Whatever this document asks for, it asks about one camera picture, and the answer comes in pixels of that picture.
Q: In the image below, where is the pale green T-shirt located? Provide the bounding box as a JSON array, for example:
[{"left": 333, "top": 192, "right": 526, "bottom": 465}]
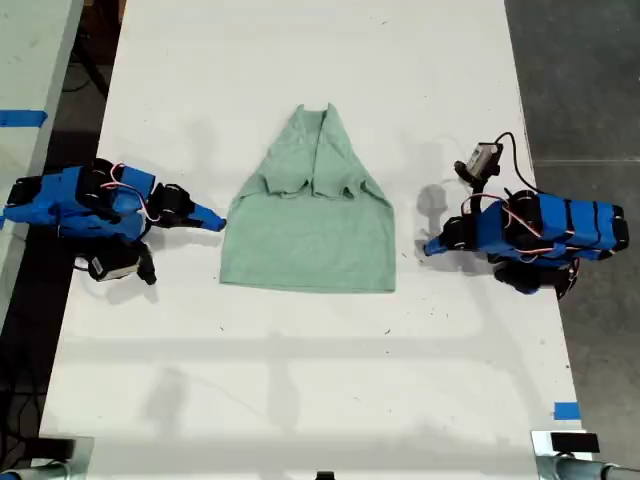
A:
[{"left": 218, "top": 102, "right": 397, "bottom": 295}]

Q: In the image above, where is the long blue tape strip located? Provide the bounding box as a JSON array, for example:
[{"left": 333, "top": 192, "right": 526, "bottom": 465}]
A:
[{"left": 0, "top": 109, "right": 49, "bottom": 127}]

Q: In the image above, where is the pale side table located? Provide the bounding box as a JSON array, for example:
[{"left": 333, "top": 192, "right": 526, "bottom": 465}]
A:
[{"left": 0, "top": 0, "right": 87, "bottom": 324}]

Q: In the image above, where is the small black box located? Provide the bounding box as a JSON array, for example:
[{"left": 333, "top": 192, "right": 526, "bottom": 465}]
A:
[
  {"left": 549, "top": 432, "right": 601, "bottom": 454},
  {"left": 35, "top": 436, "right": 77, "bottom": 459}
]

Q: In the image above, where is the metal table clamp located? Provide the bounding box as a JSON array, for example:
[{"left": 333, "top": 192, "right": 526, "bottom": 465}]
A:
[
  {"left": 530, "top": 429, "right": 640, "bottom": 480},
  {"left": 0, "top": 434, "right": 96, "bottom": 480}
]

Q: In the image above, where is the gripper camera stalk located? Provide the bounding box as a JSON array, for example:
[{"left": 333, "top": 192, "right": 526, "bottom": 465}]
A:
[
  {"left": 453, "top": 160, "right": 487, "bottom": 202},
  {"left": 136, "top": 243, "right": 158, "bottom": 287}
]

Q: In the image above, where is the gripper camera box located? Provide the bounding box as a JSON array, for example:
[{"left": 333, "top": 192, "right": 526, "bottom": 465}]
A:
[
  {"left": 87, "top": 246, "right": 142, "bottom": 284},
  {"left": 466, "top": 141, "right": 503, "bottom": 179}
]

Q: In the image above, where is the black floor cable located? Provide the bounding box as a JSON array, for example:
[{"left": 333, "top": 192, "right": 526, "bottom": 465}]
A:
[{"left": 62, "top": 27, "right": 110, "bottom": 97}]

